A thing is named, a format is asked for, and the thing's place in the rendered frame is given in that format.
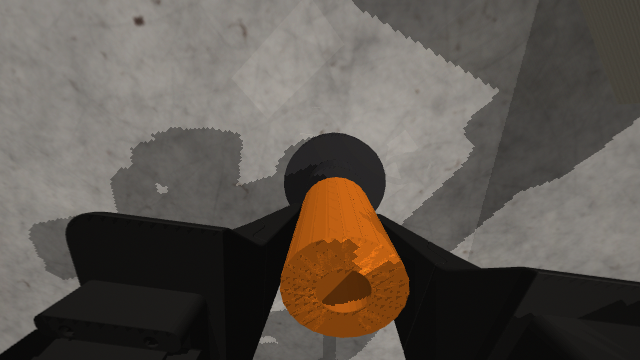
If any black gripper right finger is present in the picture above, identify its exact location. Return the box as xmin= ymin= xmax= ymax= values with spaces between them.
xmin=377 ymin=214 xmax=640 ymax=360

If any dark stepped round pedestal with shaft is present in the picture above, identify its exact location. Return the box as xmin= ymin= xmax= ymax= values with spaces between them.
xmin=284 ymin=133 xmax=386 ymax=211

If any orange knob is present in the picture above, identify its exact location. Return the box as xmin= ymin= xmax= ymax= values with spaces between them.
xmin=280 ymin=177 xmax=409 ymax=338

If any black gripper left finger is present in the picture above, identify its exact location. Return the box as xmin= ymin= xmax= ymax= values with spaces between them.
xmin=65 ymin=203 xmax=302 ymax=360

